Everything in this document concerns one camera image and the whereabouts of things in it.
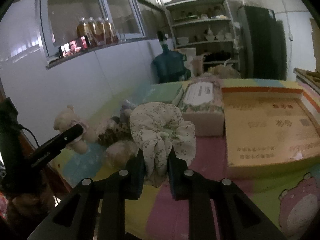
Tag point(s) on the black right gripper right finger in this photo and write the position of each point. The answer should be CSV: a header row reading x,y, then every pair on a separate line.
x,y
217,209

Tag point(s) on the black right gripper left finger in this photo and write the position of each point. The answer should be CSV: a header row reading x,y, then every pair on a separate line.
x,y
101,204

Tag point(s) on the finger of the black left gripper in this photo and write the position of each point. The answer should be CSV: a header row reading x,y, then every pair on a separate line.
x,y
52,148

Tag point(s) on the white floral scrunchie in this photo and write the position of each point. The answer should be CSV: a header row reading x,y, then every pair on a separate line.
x,y
157,128

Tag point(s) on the leopard print scrunchie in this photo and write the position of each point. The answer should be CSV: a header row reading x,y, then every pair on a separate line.
x,y
112,130

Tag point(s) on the colourful striped cartoon tablecloth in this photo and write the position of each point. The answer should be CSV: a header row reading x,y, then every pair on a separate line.
x,y
290,200

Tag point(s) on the orange cardboard tray box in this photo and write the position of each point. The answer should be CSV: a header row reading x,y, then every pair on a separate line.
x,y
270,130

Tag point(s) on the phone showing video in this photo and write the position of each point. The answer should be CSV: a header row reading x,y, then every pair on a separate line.
x,y
75,46

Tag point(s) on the floral tissue box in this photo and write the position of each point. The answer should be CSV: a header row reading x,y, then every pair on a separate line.
x,y
202,104

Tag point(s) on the amber glass jar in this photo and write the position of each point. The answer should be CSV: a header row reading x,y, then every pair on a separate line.
x,y
100,32
110,32
93,30
83,29

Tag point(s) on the green tissue box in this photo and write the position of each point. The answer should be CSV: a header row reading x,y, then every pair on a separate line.
x,y
164,92

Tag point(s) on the white plastic bag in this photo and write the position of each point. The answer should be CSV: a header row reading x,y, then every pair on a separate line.
x,y
222,71

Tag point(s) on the sliding glass window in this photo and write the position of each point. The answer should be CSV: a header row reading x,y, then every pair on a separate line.
x,y
60,19

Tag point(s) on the blue water jug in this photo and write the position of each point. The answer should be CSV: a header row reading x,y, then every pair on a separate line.
x,y
169,65

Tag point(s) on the kitchen counter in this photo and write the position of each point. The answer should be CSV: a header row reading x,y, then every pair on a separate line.
x,y
309,78

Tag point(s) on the white bucket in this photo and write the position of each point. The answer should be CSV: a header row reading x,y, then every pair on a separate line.
x,y
188,55

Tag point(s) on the black refrigerator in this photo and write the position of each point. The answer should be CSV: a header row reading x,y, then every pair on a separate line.
x,y
264,44

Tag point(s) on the metal storage shelf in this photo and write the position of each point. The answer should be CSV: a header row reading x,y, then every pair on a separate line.
x,y
208,28

